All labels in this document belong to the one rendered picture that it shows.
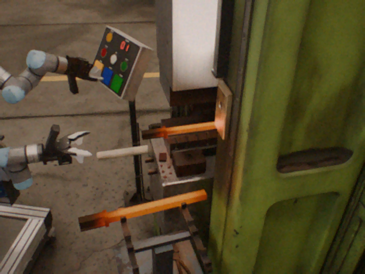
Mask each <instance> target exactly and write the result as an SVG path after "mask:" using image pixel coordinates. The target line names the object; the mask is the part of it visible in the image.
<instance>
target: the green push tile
mask: <svg viewBox="0 0 365 274"><path fill-rule="evenodd" d="M123 82H124V79H123V78H121V77H120V76H118V75H117V74H115V76H114V79H113V81H112V84H111V86H110V87H111V88H112V89H113V90H114V91H115V92H117V93H119V92H120V89H121V87H122V84H123Z"/></svg>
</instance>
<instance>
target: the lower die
mask: <svg viewBox="0 0 365 274"><path fill-rule="evenodd" d="M215 115H216V113H207V114H199V115H194V116H193V115H190V116H182V117H176V118H168V119H161V128H162V126H165V127H166V128H170V127H178V126H186V125H191V124H199V123H207V122H215ZM216 131H217V128H208V129H200V130H192V131H187V132H179V133H171V134H167V139H164V138H163V139H164V142H165V144H166V147H167V150H168V154H169V157H170V158H172V156H171V151H173V150H175V148H176V140H175V139H174V137H175V136H176V137H177V141H178V149H182V148H186V146H187V139H186V138H185V135H187V137H188V146H189V147H196V146H197V142H198V138H197V136H196V133H197V134H198V136H199V146H205V145H207V143H208V135H206V132H208V133H209V136H210V145H212V144H217V138H218V133H216ZM211 152H216V151H210V152H203V153H211Z"/></svg>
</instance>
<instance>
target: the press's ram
mask: <svg viewBox="0 0 365 274"><path fill-rule="evenodd" d="M155 14H156V50H157V56H158V59H159V62H160V64H161V66H162V68H163V71H164V73H165V75H166V77H167V79H168V81H169V84H170V86H171V88H172V91H180V90H189V89H199V88H209V87H214V86H218V81H220V80H223V79H222V78H217V79H216V78H215V77H214V75H213V74H212V72H211V70H212V69H213V56H214V47H215V32H216V16H217V0H155Z"/></svg>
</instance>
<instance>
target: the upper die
mask: <svg viewBox="0 0 365 274"><path fill-rule="evenodd" d="M159 74H160V84H161V87H162V89H163V92H164V94H165V96H166V99H167V102H168V104H169V107H176V106H181V105H190V104H199V103H209V102H216V101H217V88H218V87H217V86H214V87H209V88H199V89H189V90H180V91H172V88H171V86H170V84H169V81H168V79H167V77H166V75H165V73H164V71H163V68H162V66H161V64H160V62H159Z"/></svg>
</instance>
